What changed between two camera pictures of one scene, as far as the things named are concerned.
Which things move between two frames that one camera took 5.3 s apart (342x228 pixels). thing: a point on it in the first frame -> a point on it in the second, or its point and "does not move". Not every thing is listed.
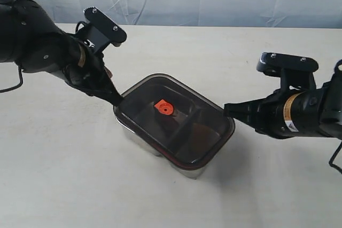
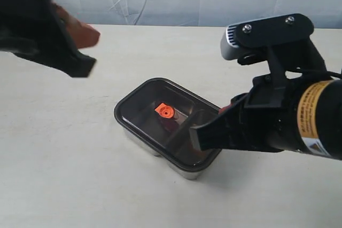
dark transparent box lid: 175,119 does not move
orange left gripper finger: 109,72 -> 85,36
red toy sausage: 164,107 -> 171,124
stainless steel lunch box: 166,117 does not move
